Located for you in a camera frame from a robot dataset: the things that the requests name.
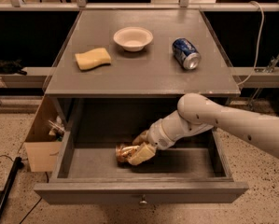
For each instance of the black object on rail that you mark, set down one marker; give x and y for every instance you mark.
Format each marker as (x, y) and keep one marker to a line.
(12, 67)

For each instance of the metal frame rail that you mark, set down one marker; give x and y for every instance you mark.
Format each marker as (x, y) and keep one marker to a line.
(204, 5)

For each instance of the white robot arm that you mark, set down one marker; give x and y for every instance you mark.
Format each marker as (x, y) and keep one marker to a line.
(196, 114)

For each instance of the blue soda can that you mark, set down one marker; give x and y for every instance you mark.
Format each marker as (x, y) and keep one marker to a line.
(186, 54)

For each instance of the plastic bag in box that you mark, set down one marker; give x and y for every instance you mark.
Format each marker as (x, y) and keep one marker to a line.
(56, 127)

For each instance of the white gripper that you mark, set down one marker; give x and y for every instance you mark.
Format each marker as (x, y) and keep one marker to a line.
(157, 137)

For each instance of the orange soda can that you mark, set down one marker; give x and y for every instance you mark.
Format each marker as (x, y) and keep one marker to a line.
(124, 151)

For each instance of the yellow sponge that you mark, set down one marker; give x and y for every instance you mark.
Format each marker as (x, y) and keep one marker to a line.
(92, 58)

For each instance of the white foam bowl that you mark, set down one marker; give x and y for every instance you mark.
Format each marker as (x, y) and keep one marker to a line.
(133, 39)

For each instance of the metal drawer knob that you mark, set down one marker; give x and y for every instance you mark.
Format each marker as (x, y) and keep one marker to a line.
(143, 200)

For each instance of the black bar on floor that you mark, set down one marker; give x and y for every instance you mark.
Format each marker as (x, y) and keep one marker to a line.
(16, 166)

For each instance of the cardboard box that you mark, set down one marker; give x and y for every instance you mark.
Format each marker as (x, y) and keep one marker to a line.
(41, 146)

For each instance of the grey open drawer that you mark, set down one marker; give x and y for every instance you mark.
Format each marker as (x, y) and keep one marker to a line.
(194, 170)

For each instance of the grey wooden cabinet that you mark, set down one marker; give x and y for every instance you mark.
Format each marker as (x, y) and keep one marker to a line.
(151, 72)

